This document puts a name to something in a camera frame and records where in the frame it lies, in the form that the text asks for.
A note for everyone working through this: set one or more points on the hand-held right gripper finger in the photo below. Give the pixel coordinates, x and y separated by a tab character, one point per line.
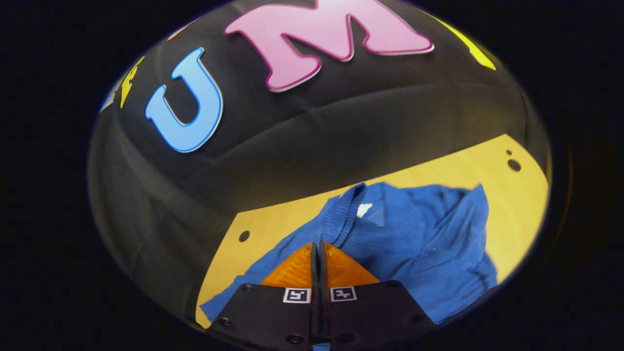
315	312
323	312

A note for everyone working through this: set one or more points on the blue shirt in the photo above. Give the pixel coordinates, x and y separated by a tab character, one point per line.
414	234

